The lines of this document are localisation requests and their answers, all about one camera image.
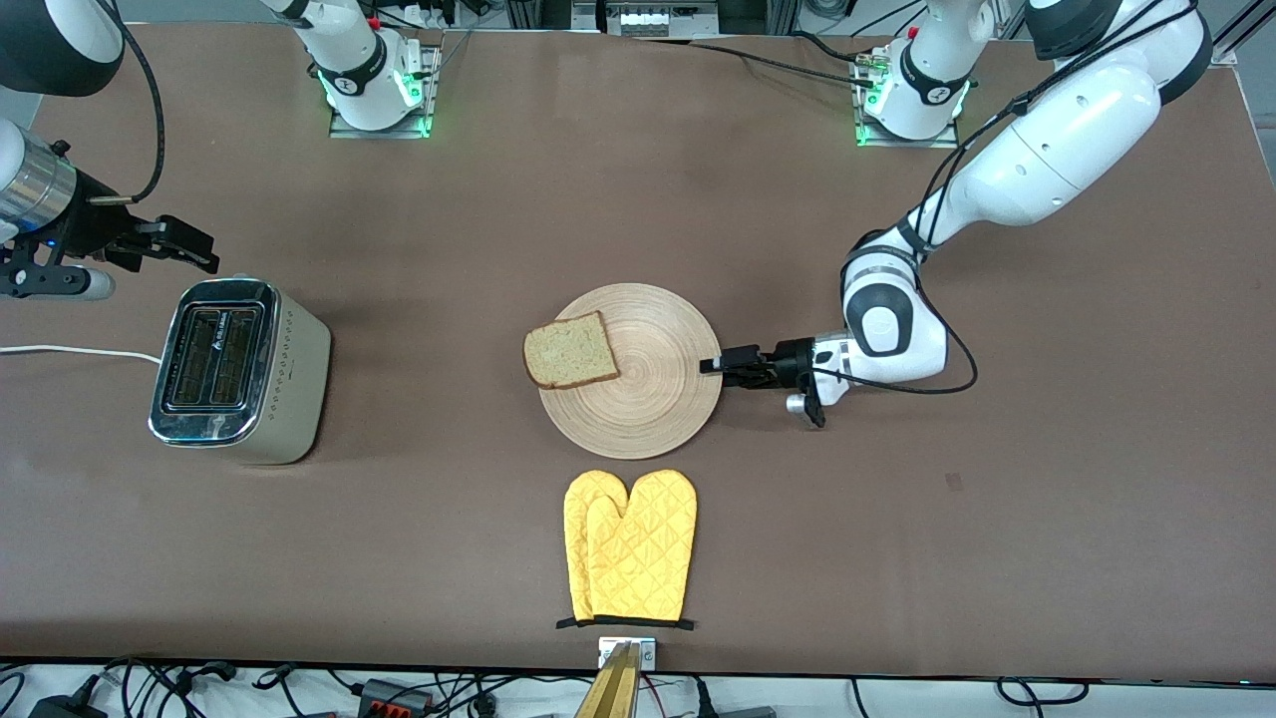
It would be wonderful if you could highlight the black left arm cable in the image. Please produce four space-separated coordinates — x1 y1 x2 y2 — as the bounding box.
812 0 1202 397

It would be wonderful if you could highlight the grey power strip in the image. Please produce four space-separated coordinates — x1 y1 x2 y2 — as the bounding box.
595 0 721 38

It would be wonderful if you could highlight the yellow quilted oven mitt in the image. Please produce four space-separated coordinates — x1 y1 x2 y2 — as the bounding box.
563 471 631 621
586 469 699 624

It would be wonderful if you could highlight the black orange connector box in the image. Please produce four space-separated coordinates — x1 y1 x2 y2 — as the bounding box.
359 679 437 715

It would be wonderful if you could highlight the metal table edge bracket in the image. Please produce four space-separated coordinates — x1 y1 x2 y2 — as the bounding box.
597 636 658 671

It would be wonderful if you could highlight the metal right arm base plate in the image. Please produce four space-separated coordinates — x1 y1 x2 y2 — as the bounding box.
329 45 434 139

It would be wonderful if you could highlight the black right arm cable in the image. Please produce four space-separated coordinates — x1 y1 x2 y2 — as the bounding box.
88 0 166 206

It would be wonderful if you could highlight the round wooden plate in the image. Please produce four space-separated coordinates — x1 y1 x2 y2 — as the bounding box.
536 283 723 461

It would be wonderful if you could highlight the beige chrome toaster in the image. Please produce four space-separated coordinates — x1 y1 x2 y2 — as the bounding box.
148 276 332 467

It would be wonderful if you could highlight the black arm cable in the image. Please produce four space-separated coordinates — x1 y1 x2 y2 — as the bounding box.
812 0 1202 397
88 0 166 206

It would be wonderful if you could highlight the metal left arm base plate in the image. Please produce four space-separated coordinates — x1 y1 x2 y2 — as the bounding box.
855 50 960 149

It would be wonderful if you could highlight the bread slice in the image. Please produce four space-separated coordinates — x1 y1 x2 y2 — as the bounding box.
522 311 621 390

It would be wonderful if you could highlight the yellow wooden beam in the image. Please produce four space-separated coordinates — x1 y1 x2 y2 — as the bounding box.
573 643 641 718

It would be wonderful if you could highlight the black mitt strap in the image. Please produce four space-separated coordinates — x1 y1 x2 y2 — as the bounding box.
555 616 695 631

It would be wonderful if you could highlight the white toaster cord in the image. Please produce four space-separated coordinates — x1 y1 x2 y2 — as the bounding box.
0 344 162 365

